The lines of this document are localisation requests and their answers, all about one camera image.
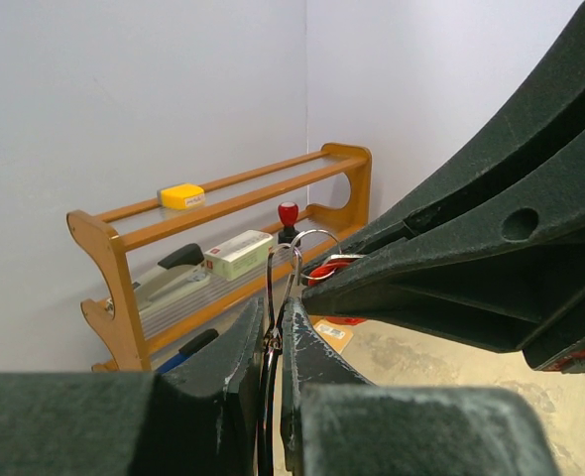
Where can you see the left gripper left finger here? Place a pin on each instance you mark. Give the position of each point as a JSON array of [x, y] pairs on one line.
[[197, 419]]

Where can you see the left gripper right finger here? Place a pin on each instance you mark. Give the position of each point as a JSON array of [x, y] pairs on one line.
[[334, 421]]

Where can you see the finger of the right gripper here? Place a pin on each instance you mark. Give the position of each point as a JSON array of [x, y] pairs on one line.
[[507, 276], [545, 113]]

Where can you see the red tag key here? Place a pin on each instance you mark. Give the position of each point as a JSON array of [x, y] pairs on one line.
[[330, 266]]

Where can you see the large silver keyring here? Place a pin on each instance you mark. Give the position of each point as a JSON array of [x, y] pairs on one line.
[[273, 347]]

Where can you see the blue black stapler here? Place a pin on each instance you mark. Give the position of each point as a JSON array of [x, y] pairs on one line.
[[187, 350]]

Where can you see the wooden shelf rack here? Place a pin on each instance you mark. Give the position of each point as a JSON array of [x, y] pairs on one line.
[[331, 187]]

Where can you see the grey black stapler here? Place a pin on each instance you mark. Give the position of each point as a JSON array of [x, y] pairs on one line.
[[174, 277]]

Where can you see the white green box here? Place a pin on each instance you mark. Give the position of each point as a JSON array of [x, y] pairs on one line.
[[239, 255]]

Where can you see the red black stamp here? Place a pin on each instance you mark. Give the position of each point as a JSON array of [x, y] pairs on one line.
[[288, 214]]

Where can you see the yellow tape measure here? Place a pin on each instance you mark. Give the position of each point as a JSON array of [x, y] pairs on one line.
[[181, 196]]

